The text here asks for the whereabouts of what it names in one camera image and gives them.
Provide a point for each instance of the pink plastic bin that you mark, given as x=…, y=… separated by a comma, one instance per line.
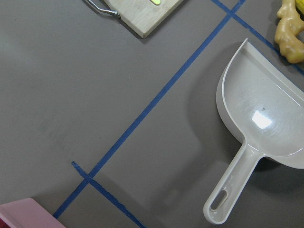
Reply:
x=26, y=213

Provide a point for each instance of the wooden cutting board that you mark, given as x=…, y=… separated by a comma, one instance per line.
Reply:
x=142, y=16

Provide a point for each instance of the yellow-green plastic knife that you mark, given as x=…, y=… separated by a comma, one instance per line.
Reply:
x=156, y=2

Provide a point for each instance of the yellow ginger root toy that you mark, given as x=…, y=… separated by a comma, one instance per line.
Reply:
x=289, y=26

